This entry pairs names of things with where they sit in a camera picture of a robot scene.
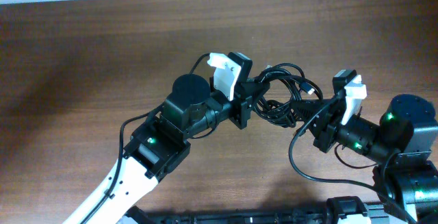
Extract black usb cables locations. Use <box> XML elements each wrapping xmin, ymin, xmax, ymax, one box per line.
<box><xmin>251</xmin><ymin>62</ymin><xmax>324</xmax><ymax>129</ymax></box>

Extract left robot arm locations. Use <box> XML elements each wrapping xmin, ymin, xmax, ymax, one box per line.
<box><xmin>66</xmin><ymin>74</ymin><xmax>270</xmax><ymax>223</ymax></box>

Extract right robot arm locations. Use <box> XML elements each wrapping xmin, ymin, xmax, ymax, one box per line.
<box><xmin>288</xmin><ymin>94</ymin><xmax>437</xmax><ymax>223</ymax></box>

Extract right camera black cable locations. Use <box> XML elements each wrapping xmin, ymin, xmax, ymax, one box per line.
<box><xmin>288</xmin><ymin>97</ymin><xmax>418</xmax><ymax>224</ymax></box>

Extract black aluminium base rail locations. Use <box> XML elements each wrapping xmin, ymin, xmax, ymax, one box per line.
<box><xmin>116</xmin><ymin>196</ymin><xmax>394</xmax><ymax>224</ymax></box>

